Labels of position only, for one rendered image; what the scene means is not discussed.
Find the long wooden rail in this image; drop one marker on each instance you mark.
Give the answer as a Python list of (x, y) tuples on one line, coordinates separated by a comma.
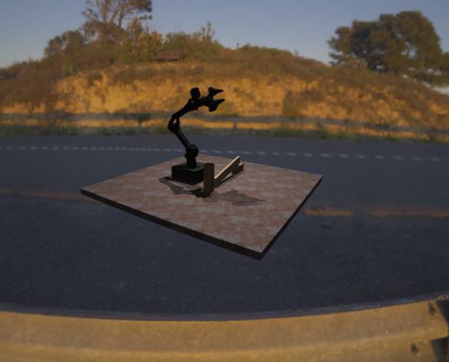
[(226, 171)]

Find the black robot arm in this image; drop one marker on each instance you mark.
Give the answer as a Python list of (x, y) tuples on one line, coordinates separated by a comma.
[(191, 150)]

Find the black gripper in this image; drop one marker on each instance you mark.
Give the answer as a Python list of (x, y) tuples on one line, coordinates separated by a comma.
[(209, 98)]

